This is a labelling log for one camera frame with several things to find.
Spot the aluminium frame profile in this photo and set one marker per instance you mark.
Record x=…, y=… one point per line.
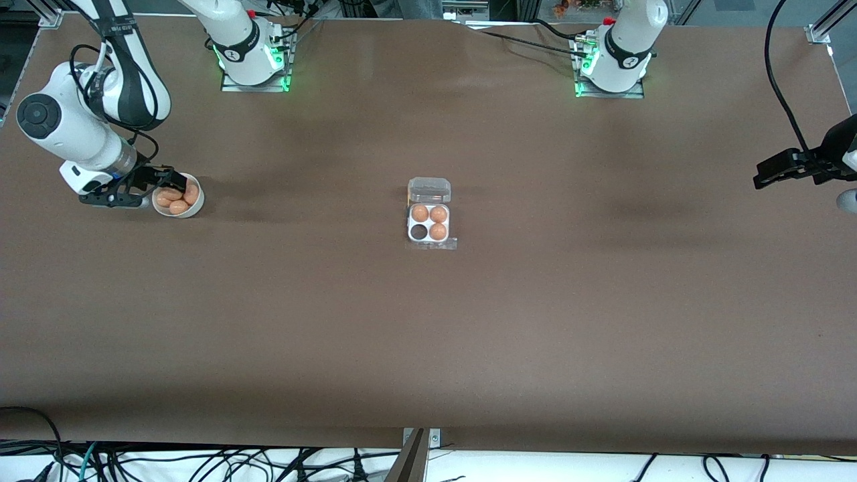
x=48, y=13
x=827, y=23

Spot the silver metal bracket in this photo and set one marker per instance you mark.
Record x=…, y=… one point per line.
x=435, y=438

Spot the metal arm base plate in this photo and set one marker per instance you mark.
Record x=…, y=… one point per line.
x=609, y=95
x=254, y=88

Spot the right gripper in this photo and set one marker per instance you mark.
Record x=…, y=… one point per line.
x=148, y=175

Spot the clear plastic egg box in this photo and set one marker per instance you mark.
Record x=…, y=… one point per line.
x=430, y=190

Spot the orange flower decoration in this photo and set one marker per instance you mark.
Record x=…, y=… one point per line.
x=576, y=7

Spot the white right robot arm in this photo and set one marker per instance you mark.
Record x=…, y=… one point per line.
x=67, y=127

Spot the dark stand pole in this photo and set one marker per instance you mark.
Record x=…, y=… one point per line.
x=408, y=465

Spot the small white bowl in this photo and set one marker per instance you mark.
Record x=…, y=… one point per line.
x=194, y=210

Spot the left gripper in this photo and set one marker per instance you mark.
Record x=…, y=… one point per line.
x=832, y=150

